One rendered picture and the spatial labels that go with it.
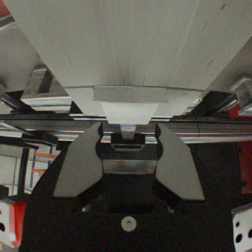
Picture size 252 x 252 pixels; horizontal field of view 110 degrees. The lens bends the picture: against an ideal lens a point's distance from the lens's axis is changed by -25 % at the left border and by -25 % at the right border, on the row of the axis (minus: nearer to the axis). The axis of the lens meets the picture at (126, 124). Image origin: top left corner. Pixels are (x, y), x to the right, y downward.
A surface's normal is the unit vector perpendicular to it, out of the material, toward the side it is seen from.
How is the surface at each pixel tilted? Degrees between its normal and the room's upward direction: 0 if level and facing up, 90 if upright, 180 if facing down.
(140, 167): 90
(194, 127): 90
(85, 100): 0
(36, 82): 90
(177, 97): 0
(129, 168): 90
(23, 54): 0
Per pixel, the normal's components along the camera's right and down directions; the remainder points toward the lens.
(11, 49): -0.02, 0.95
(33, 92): -0.01, -0.33
